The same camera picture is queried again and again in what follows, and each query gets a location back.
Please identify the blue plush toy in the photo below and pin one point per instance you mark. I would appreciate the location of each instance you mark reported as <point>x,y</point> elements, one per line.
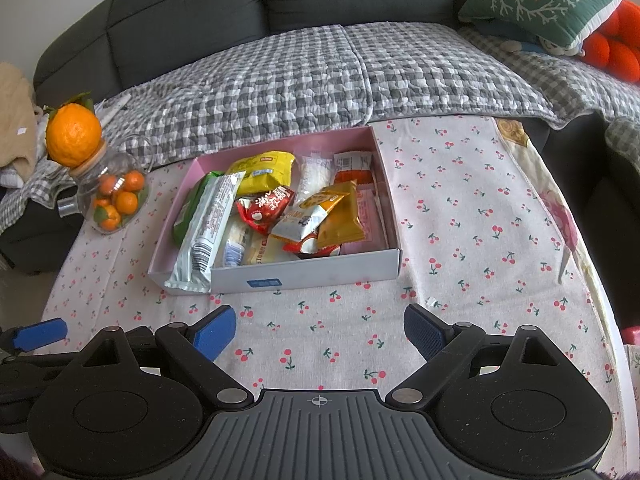
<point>520,42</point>

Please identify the white wafer packet blue label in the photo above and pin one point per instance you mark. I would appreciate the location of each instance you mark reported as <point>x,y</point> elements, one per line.
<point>235,252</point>

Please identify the pink fuzzy garment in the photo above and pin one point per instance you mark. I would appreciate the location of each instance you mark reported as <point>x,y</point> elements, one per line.
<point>15,465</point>

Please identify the beige cloth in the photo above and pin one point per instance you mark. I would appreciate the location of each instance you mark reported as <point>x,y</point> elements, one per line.
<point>15,110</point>

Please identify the large orange with leaves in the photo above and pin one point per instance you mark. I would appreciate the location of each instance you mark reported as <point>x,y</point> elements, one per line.
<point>72,135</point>

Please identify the grey checked sofa blanket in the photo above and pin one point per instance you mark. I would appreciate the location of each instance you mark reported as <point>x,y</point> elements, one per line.
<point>275,85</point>
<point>575,80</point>
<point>625,135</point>

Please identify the grey checked cloth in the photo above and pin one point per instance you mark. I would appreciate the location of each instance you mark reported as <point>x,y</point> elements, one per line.
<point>30,195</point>

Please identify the orange plush toy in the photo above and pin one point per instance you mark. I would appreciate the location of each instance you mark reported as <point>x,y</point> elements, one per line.
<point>615,50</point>

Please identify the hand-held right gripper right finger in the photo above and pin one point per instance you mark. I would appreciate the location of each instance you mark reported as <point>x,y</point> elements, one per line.
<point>425,332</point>

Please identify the mustard yellow snack packet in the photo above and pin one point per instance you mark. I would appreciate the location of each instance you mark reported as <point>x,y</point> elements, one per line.
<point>342,215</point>

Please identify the bright yellow snack packet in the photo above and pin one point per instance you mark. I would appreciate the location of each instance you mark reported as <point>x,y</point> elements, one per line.
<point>262,170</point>

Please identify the green embroidered cushion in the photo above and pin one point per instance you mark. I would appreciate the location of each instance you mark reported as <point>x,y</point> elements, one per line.
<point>540,0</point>

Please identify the orange and white snack packet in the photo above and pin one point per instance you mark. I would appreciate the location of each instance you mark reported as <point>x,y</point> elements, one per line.
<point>352,167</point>

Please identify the pink cardboard box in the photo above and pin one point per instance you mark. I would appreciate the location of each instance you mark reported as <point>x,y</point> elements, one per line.
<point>325,272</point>

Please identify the dark grey sofa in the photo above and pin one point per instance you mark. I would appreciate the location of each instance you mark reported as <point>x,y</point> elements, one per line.
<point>200,10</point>

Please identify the pink wafer packet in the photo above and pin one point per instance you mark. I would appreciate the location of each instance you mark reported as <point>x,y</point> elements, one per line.
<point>375,215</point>

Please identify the pale yellow wafer packet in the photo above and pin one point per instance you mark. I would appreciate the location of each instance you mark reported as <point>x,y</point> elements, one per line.
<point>267,250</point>

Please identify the white snack packet orange print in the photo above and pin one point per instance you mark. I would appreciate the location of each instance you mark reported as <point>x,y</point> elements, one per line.
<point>305,215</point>

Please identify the glass jar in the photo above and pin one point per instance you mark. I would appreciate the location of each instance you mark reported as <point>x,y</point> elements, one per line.
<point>87,195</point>

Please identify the red snack packet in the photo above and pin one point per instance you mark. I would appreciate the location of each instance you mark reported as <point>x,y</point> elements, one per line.
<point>262,210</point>
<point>305,247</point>

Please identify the wooden jar lid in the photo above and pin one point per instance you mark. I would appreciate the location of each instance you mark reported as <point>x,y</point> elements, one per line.
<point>90,162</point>

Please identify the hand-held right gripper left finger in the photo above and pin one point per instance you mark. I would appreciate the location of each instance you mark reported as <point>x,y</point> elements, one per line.
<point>215,332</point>

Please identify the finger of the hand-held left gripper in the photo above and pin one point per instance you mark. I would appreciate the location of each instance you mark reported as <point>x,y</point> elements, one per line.
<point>40,335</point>

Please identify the long pale green snack packet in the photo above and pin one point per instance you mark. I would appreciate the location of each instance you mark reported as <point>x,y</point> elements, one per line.
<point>205,230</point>

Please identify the cherry print tablecloth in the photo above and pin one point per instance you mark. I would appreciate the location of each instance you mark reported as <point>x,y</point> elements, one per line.
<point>475,220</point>

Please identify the cluster of small mandarins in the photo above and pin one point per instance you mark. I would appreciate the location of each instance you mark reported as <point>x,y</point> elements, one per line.
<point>122,200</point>

